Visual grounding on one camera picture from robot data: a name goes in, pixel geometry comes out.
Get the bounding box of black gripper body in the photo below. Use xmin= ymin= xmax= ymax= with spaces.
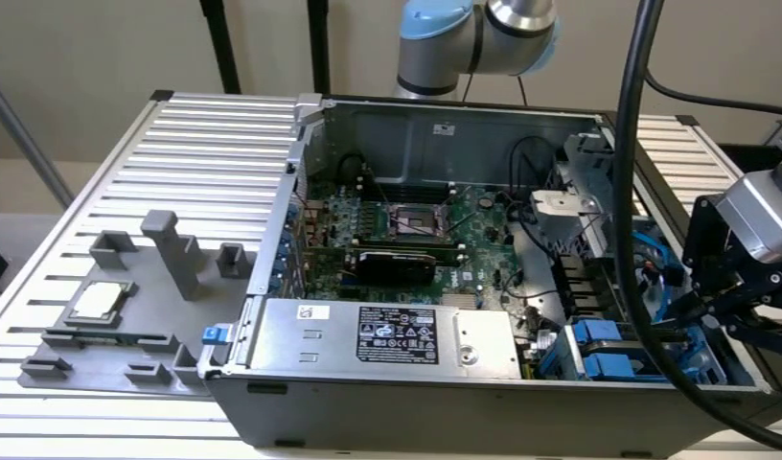
xmin=726 ymin=257 xmax=782 ymax=318

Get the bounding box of hard disk blue carrier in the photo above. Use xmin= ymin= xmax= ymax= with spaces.
xmin=571 ymin=316 xmax=640 ymax=355

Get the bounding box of metal drive cage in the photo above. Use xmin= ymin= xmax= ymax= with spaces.
xmin=551 ymin=132 xmax=652 ymax=261

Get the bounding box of black card guide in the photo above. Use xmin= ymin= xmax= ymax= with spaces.
xmin=547 ymin=252 xmax=624 ymax=318

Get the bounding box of green motherboard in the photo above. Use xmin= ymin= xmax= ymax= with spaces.
xmin=296 ymin=184 xmax=527 ymax=309

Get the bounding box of silver chipset heatsink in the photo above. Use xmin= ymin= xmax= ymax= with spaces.
xmin=439 ymin=292 xmax=483 ymax=309

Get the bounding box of black RAM slot row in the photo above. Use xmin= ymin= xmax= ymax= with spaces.
xmin=362 ymin=177 xmax=456 ymax=202
xmin=354 ymin=238 xmax=463 ymax=256

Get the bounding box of CPU socket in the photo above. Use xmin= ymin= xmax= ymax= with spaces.
xmin=378 ymin=202 xmax=448 ymax=240

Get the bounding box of black graphics card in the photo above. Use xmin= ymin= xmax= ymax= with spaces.
xmin=343 ymin=247 xmax=440 ymax=289

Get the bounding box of silver power supply unit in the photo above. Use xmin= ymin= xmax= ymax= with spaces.
xmin=234 ymin=297 xmax=527 ymax=383

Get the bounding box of open grey PC case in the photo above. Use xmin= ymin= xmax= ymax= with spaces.
xmin=195 ymin=93 xmax=782 ymax=455

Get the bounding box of black tripod pole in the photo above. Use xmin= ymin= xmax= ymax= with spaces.
xmin=304 ymin=0 xmax=331 ymax=95
xmin=198 ymin=0 xmax=242 ymax=95

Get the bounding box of grey parts rack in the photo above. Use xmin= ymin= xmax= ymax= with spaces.
xmin=15 ymin=208 xmax=259 ymax=398

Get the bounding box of silver CPU chip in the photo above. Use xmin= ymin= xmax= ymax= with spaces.
xmin=68 ymin=281 xmax=135 ymax=321

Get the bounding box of silver aluminium pole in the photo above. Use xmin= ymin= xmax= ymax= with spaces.
xmin=0 ymin=61 xmax=74 ymax=210

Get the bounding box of blue data wire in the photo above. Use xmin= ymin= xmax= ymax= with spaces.
xmin=630 ymin=228 xmax=694 ymax=328

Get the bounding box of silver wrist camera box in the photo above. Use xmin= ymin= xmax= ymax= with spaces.
xmin=712 ymin=160 xmax=782 ymax=265

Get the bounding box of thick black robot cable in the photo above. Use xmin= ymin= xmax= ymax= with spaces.
xmin=610 ymin=0 xmax=782 ymax=454

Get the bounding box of long black cable loop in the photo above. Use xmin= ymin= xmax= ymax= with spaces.
xmin=507 ymin=135 xmax=559 ymax=196

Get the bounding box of thin black cable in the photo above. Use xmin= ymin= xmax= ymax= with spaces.
xmin=459 ymin=74 xmax=531 ymax=105

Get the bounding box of short black cable loop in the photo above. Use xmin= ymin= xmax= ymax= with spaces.
xmin=334 ymin=151 xmax=367 ymax=186

